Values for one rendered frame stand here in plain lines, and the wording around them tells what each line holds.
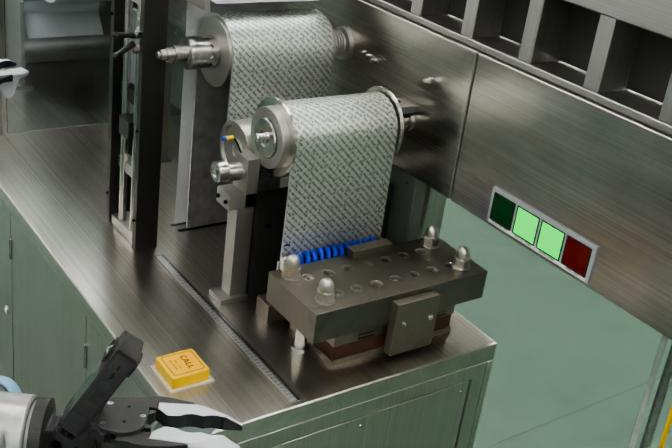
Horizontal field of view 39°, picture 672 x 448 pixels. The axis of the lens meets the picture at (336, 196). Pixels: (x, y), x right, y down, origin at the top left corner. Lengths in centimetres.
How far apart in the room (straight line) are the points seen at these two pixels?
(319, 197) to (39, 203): 74
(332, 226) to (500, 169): 34
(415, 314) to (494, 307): 211
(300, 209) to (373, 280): 19
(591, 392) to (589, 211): 194
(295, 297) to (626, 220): 57
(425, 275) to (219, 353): 41
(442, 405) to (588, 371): 177
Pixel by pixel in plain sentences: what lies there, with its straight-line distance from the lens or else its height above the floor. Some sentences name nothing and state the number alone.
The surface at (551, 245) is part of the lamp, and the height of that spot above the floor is 118.
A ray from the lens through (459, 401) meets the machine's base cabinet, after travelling 192.
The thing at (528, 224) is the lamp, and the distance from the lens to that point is 170.
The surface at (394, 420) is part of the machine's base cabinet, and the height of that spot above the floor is 79.
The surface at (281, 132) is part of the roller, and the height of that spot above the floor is 128.
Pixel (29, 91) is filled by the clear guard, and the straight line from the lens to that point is 260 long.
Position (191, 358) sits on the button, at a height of 92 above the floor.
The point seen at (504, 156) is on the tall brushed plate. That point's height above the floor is 128.
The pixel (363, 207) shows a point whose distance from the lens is 185.
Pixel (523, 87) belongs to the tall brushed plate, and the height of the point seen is 141.
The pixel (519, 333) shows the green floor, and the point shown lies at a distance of 371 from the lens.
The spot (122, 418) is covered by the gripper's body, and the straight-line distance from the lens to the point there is 102.
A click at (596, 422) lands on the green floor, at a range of 336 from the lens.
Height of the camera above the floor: 188
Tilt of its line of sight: 24 degrees down
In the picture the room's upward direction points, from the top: 8 degrees clockwise
